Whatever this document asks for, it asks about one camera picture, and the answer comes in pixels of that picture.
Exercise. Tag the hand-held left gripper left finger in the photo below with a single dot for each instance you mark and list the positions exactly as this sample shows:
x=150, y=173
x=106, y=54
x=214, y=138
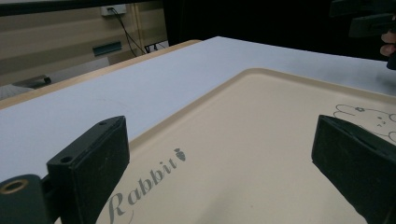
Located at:
x=90, y=165

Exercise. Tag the white wall socket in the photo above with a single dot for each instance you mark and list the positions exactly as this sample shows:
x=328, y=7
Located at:
x=112, y=10

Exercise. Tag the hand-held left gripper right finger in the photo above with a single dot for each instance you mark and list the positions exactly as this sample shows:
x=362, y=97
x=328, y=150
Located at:
x=355, y=161

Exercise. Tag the beige plastic tray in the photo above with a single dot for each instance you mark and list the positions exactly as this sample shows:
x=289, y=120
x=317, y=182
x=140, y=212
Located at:
x=249, y=149

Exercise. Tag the dark green wall slot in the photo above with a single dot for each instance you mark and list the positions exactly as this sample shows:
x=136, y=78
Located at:
x=107, y=48

